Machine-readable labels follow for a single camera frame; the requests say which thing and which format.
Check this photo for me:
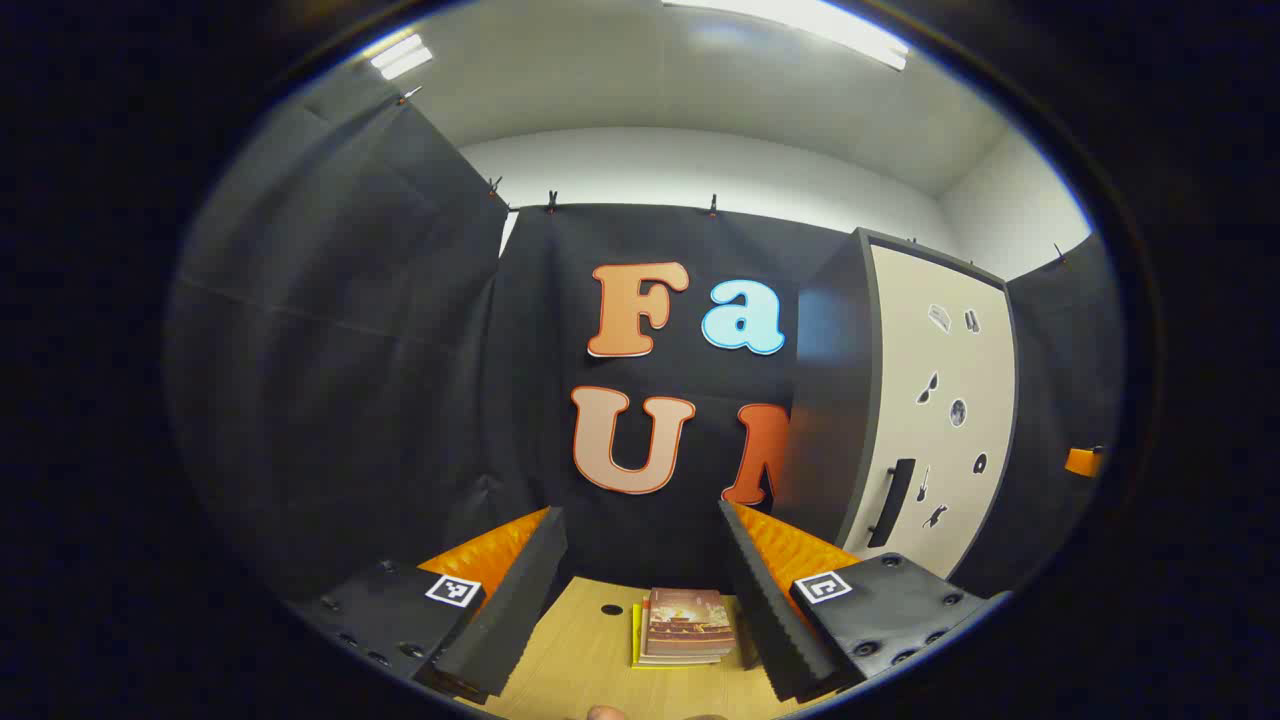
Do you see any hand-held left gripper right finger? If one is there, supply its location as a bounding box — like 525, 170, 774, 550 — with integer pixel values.
717, 498, 1013, 704

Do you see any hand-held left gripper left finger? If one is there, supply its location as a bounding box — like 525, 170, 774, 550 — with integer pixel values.
288, 505, 570, 707

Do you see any black door handle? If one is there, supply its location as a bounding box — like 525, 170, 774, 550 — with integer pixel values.
866, 458, 917, 549

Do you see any white cabinet door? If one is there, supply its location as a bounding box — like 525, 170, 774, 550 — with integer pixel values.
838, 243, 1017, 581

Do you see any brown cover book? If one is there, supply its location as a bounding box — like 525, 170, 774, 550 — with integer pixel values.
643, 587, 738, 658

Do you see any white book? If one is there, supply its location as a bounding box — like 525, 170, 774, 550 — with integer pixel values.
638, 645, 738, 668

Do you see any yellow book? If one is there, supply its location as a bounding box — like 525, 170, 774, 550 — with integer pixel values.
630, 603, 701, 669

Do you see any black backdrop cloth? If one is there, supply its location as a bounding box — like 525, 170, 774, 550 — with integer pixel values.
165, 95, 1126, 601

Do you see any short ceiling light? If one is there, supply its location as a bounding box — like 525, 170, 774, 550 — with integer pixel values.
370, 33, 434, 81

